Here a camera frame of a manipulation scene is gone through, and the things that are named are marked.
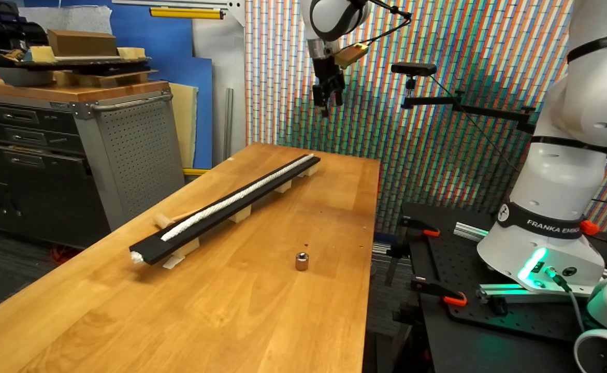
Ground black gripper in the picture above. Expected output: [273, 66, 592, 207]
[313, 55, 348, 118]

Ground white braided rope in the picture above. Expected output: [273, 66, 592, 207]
[160, 151, 318, 244]

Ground long black rail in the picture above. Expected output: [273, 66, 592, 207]
[129, 151, 323, 267]

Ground yellow object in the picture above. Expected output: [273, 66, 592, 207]
[181, 165, 209, 182]

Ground white foam board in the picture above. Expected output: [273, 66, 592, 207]
[188, 17, 248, 151]

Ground striped colourful backdrop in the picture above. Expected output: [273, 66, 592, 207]
[240, 0, 607, 238]

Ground beige panel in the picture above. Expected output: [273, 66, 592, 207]
[167, 82, 200, 173]

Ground yellow bar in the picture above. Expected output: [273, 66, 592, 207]
[147, 6, 226, 23]

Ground blue panel board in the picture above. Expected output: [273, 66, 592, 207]
[21, 0, 216, 173]

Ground silver aluminium bar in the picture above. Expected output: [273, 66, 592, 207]
[452, 219, 492, 243]

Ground beige foam slab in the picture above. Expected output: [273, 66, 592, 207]
[23, 43, 148, 66]

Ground small loose wooden block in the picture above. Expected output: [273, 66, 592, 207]
[152, 211, 176, 233]

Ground grey perforated metal cabinet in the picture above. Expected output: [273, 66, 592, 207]
[0, 82, 188, 254]

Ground wooden plank stack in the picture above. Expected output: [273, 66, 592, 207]
[51, 68, 160, 92]

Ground brown wooden box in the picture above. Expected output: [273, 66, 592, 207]
[44, 29, 123, 61]

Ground black flat tray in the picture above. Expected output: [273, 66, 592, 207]
[0, 58, 156, 79]

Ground green lit metal bar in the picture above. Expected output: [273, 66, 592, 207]
[478, 280, 546, 301]

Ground black robot table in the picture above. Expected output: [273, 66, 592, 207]
[364, 202, 607, 373]

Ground white box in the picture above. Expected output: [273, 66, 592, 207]
[17, 5, 115, 38]

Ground orange round knob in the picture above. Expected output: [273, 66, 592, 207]
[578, 216, 603, 238]

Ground black equipment pile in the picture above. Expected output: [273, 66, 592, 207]
[0, 0, 50, 53]

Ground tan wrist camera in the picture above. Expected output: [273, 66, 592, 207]
[333, 42, 374, 70]

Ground black exterior camera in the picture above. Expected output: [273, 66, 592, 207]
[390, 61, 440, 79]

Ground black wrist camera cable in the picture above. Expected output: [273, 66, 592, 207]
[367, 0, 416, 48]

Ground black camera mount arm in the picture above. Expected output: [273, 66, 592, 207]
[397, 72, 538, 135]

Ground orange handled clamp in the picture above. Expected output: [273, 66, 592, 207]
[408, 274, 470, 311]
[395, 213, 446, 243]

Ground green cable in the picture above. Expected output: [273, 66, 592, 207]
[548, 270, 589, 336]

